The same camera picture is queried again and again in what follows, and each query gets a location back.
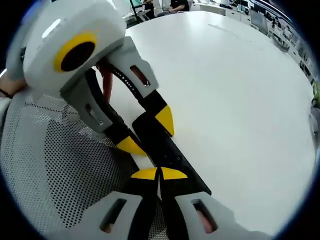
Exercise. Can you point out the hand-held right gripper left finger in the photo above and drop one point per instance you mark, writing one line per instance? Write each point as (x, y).
(135, 185)

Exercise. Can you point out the grey mesh office chair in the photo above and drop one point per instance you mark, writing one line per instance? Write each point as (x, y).
(62, 162)

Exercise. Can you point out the person's left hand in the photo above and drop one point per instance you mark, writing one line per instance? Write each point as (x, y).
(107, 82)

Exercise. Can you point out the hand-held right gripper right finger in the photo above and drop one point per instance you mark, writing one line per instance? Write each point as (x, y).
(180, 207)

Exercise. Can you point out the green potted plant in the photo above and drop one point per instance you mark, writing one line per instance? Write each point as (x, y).
(316, 96)

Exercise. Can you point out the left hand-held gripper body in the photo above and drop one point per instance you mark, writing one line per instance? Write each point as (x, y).
(50, 37)

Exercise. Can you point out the black remote control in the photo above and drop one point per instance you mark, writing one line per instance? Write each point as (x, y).
(160, 145)

